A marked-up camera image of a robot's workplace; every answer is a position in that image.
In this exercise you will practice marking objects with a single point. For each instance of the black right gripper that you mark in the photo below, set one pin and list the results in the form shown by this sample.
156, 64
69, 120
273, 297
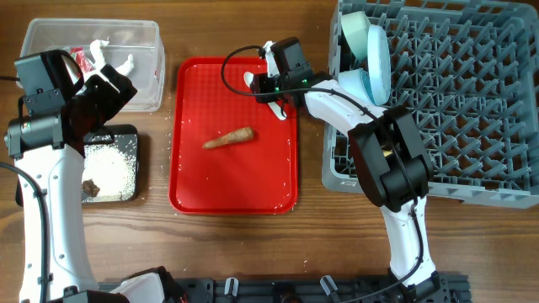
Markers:
259, 88

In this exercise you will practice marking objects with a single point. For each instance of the dark brown food scrap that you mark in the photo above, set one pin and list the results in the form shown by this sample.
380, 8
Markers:
90, 188

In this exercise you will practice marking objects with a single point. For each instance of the small light blue bowl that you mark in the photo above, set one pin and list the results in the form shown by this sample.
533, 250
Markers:
357, 83

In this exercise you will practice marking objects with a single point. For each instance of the green bowl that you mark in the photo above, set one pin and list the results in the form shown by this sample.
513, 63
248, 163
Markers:
355, 27

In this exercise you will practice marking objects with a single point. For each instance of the black waste tray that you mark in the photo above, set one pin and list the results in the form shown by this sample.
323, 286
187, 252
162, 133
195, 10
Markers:
123, 136

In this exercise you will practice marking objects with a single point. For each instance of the red plastic tray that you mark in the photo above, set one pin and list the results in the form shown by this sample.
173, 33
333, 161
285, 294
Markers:
257, 177

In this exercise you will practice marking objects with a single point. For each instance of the clear plastic storage box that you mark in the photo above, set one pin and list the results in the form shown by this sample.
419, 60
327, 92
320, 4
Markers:
143, 35

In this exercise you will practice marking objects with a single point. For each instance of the pile of rice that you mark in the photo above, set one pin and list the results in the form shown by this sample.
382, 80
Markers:
111, 169

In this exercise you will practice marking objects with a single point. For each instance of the white plastic spoon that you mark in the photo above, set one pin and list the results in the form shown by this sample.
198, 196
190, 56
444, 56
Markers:
275, 109

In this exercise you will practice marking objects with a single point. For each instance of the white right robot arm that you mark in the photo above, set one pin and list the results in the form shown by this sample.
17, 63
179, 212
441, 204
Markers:
391, 163

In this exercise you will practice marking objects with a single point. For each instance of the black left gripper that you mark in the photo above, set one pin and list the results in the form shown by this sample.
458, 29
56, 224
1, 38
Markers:
114, 103

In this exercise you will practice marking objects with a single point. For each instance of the white tissue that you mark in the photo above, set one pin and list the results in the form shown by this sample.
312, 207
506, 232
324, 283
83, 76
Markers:
101, 53

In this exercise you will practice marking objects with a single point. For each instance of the light blue plate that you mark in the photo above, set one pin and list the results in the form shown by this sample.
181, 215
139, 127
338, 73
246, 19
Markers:
379, 65

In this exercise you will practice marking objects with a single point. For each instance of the carrot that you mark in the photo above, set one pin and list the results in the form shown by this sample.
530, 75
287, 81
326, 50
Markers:
237, 136

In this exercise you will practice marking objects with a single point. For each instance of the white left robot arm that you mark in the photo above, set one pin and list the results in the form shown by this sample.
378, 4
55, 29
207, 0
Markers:
46, 143

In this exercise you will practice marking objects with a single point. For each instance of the grey-blue dishwasher rack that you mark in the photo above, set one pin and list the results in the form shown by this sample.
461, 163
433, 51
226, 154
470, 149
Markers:
468, 73

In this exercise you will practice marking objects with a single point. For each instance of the red snack wrapper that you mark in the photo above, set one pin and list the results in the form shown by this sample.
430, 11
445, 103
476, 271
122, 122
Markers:
85, 65

